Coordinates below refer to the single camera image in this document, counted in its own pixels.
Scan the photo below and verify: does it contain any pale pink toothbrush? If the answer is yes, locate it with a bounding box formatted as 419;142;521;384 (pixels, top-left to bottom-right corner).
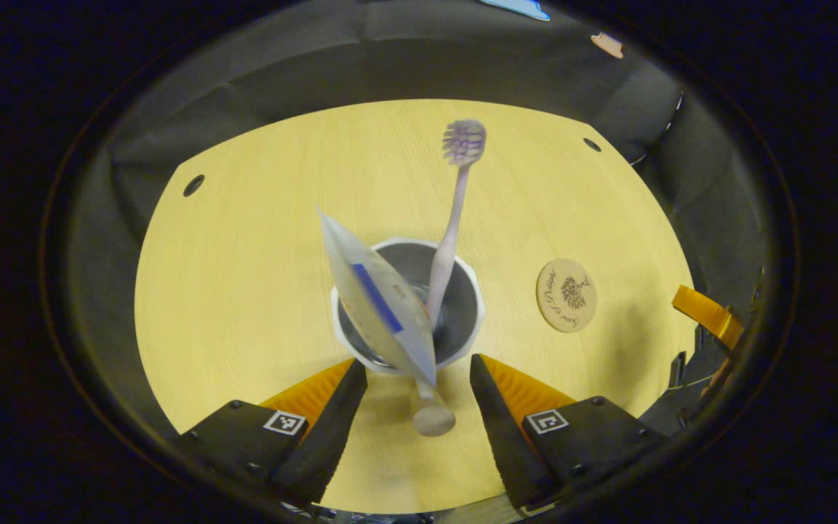
425;119;488;330

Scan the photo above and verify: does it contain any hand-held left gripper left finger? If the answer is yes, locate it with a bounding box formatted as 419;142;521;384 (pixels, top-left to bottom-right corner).
175;357;369;508

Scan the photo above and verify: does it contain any light wooden desktop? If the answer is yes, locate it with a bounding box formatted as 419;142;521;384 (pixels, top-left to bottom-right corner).
134;98;698;514

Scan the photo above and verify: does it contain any white toothpaste tube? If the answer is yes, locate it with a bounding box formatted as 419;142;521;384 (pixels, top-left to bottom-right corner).
316;206;458;438

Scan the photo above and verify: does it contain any round wooden coaster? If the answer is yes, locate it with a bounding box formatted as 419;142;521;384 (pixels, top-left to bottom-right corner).
535;258;599;334

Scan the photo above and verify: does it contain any black backdrop cloth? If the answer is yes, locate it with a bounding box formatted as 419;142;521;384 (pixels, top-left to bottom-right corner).
63;0;780;437

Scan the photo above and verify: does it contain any thin white cable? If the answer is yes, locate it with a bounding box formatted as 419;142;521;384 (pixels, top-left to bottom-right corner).
630;91;685;168

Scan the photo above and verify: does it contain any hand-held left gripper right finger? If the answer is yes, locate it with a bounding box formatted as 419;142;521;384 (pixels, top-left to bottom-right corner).
468;354;669;510

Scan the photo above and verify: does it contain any white cup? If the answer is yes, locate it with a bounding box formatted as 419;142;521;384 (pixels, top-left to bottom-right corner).
330;237;487;378

